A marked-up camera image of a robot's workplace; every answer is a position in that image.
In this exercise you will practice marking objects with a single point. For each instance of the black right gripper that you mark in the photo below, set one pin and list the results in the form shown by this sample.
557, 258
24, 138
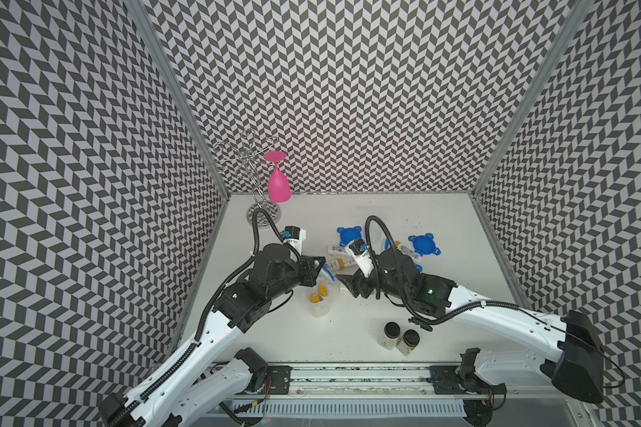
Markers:
357, 280

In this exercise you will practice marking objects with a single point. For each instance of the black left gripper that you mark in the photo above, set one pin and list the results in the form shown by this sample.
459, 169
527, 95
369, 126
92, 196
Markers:
306, 264

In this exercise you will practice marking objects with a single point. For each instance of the clear container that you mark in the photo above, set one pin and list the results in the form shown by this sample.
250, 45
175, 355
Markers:
323, 308

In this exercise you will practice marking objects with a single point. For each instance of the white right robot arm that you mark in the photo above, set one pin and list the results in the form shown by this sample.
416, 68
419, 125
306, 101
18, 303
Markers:
564, 351

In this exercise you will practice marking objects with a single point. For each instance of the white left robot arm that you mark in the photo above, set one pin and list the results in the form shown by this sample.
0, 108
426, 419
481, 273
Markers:
180, 391

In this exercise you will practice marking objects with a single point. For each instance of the white tube gold cap back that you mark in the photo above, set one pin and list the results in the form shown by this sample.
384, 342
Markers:
338, 251

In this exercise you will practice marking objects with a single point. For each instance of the white tube near right lid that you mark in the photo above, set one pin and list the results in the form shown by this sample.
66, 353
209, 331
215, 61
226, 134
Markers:
404, 249

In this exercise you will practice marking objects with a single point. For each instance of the black cap jar left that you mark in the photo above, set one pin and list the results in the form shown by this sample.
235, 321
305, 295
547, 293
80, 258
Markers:
389, 335

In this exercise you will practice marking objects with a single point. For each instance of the black cap jar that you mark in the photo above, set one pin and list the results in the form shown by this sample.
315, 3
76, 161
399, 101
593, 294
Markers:
408, 342
389, 335

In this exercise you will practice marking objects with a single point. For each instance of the black cap jar right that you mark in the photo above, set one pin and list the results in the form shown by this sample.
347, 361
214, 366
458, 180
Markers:
408, 342

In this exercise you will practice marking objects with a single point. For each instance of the pink plastic wine glass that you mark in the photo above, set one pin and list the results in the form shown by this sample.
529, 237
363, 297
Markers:
278, 185

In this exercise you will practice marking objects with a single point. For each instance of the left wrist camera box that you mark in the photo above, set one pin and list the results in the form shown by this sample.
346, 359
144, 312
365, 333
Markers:
294, 236

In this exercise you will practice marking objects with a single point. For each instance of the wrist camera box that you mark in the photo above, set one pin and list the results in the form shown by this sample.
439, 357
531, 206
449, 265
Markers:
362, 256
294, 236

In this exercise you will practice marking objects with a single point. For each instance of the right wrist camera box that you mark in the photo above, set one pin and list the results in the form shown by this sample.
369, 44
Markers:
362, 256

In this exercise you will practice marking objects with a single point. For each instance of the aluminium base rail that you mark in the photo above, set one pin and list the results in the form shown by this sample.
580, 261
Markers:
411, 392

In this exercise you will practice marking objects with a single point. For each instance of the aluminium left corner post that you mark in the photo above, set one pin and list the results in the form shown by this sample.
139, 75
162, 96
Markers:
138, 14

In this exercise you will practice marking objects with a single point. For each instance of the aluminium corner post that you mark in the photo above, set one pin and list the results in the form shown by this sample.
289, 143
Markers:
555, 53
138, 14

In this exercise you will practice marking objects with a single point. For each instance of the aluminium right corner post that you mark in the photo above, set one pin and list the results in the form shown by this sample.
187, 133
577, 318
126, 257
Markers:
555, 53

